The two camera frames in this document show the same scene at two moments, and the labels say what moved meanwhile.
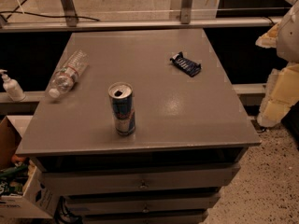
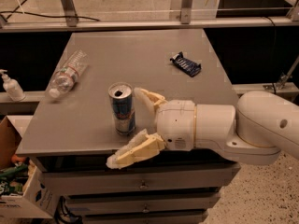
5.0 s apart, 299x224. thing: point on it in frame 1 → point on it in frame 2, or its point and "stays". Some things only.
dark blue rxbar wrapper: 187,65 stays
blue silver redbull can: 122,103 stays
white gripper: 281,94 → 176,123
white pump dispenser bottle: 12,87 stays
